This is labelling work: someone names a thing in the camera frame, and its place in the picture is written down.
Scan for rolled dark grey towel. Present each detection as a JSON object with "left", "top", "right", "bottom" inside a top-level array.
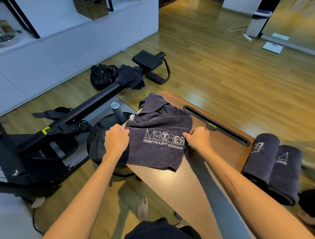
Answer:
[
  {"left": 242, "top": 133, "right": 280, "bottom": 185},
  {"left": 267, "top": 145, "right": 303, "bottom": 206}
]

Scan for grey cylinder bottle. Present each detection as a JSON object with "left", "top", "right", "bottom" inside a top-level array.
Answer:
[{"left": 111, "top": 102, "right": 126, "bottom": 125}]

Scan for white crumpled cloth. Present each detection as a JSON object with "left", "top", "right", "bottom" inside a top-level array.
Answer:
[{"left": 31, "top": 196, "right": 46, "bottom": 209}]

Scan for dark cloth on rail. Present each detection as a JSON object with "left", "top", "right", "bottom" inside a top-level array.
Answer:
[{"left": 116, "top": 65, "right": 146, "bottom": 90}]

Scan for dark grey printed towel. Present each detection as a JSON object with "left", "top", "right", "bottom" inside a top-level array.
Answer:
[{"left": 125, "top": 93, "right": 193, "bottom": 172}]

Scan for person's left foot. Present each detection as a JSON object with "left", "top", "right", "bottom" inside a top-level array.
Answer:
[{"left": 137, "top": 197, "right": 149, "bottom": 222}]

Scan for black bag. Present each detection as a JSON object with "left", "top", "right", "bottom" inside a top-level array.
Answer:
[{"left": 90, "top": 64, "right": 118, "bottom": 90}]

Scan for person's left forearm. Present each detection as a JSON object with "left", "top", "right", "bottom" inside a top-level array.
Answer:
[{"left": 42, "top": 153, "right": 123, "bottom": 239}]

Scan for plate with items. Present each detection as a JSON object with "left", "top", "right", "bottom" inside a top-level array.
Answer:
[{"left": 0, "top": 20, "right": 21, "bottom": 46}]

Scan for white power cable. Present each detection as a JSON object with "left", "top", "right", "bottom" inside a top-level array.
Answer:
[{"left": 228, "top": 25, "right": 249, "bottom": 35}]

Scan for black rowing machine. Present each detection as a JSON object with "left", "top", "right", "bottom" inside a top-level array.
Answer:
[{"left": 0, "top": 50, "right": 171, "bottom": 194}]

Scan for person's right hand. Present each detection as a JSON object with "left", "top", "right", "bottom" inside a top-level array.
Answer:
[{"left": 183, "top": 127, "right": 211, "bottom": 153}]

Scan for person's left hand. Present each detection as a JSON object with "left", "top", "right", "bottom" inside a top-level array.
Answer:
[{"left": 104, "top": 124, "right": 130, "bottom": 159}]

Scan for round black stool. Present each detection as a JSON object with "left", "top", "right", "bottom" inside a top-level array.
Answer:
[{"left": 87, "top": 112, "right": 139, "bottom": 178}]

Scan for wall mirror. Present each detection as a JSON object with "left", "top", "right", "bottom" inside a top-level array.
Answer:
[{"left": 261, "top": 0, "right": 315, "bottom": 55}]

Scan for person's foot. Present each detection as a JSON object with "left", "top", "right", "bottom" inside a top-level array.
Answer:
[
  {"left": 297, "top": 211, "right": 315, "bottom": 227},
  {"left": 137, "top": 197, "right": 149, "bottom": 222}
]

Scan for person's right forearm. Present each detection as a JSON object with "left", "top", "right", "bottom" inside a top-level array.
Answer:
[{"left": 197, "top": 145, "right": 315, "bottom": 239}]

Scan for black cable slot tray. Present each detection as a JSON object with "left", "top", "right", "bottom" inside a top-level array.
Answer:
[{"left": 183, "top": 105, "right": 251, "bottom": 147}]

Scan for white bathroom scale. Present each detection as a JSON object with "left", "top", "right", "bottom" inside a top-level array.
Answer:
[{"left": 262, "top": 42, "right": 284, "bottom": 54}]

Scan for black metal shelf frame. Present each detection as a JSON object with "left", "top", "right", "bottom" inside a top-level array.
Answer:
[{"left": 3, "top": 0, "right": 41, "bottom": 39}]

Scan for woven wicker basket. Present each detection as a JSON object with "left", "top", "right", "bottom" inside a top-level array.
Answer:
[{"left": 73, "top": 0, "right": 109, "bottom": 20}]

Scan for person's black shorts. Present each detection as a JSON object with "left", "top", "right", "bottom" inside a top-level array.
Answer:
[{"left": 124, "top": 218, "right": 203, "bottom": 239}]

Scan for white cupboard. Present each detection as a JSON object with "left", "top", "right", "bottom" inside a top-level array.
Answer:
[{"left": 221, "top": 0, "right": 262, "bottom": 16}]

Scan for white pedal trash bin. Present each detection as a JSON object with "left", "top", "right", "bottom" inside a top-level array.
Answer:
[{"left": 246, "top": 9, "right": 273, "bottom": 38}]

